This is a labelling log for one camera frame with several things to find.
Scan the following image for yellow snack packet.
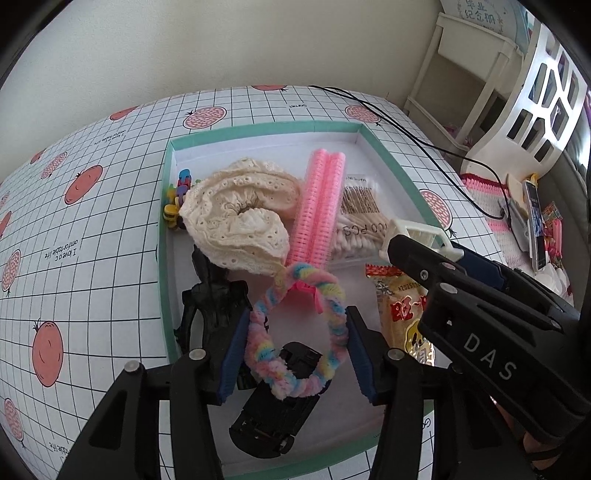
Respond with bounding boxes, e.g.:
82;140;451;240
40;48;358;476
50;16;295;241
365;263;437;367

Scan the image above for black toy car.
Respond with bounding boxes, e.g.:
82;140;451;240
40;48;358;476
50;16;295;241
228;342;324;460

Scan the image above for cream yellow item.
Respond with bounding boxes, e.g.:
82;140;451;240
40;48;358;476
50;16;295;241
505;173;529;204

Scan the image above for white cutout headboard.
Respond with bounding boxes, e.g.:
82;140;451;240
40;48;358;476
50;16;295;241
464;23;591;178

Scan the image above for small colourful box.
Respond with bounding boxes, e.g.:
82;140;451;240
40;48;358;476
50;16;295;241
541;200;564;227

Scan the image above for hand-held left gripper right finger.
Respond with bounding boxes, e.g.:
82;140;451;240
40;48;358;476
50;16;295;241
345;305;536;480

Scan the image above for pastel fuzzy hair band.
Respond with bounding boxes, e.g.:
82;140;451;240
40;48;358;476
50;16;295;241
244;261;349;400

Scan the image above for pink toy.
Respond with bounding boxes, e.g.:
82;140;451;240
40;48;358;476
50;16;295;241
545;219;564;268

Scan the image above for pale blue album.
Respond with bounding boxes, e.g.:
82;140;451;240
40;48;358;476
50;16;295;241
438;0;532;51

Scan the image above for white wooden shelf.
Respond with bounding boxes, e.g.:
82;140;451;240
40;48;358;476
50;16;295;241
404;11;525;153

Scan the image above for pink hair roller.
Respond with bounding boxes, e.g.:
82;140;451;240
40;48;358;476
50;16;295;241
314;151;347;273
284;148;331;278

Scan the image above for grey device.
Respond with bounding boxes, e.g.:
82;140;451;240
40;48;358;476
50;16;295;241
501;203;532;252

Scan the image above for teal cardboard box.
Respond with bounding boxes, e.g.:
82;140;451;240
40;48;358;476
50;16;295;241
157;121;455;480

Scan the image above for colourful linked block toy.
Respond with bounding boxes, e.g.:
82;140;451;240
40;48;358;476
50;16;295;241
163;168;195;232

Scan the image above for cream plastic clip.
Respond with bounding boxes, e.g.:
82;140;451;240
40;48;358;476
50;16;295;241
379;219;465;261

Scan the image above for bag of cotton swabs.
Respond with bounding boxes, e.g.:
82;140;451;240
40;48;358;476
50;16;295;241
330;174;398;266

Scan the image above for white wrapped packets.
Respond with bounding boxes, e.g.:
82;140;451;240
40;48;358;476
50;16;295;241
531;265;573;296

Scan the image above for cream lace cloth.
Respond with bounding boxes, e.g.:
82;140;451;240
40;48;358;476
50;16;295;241
178;157;305;278

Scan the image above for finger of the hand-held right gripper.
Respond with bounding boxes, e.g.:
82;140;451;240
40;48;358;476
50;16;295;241
387;234;561;330
455;249;581;324

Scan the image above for smartphone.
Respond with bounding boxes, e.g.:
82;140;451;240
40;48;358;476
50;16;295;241
523;180;548;271

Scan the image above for black action figure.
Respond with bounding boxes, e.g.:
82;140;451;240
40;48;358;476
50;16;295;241
173;244;259;391

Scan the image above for pink white crochet mat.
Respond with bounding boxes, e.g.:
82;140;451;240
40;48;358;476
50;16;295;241
459;173;575;301

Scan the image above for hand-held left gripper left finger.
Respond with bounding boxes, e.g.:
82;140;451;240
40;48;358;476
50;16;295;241
55;307;252;480

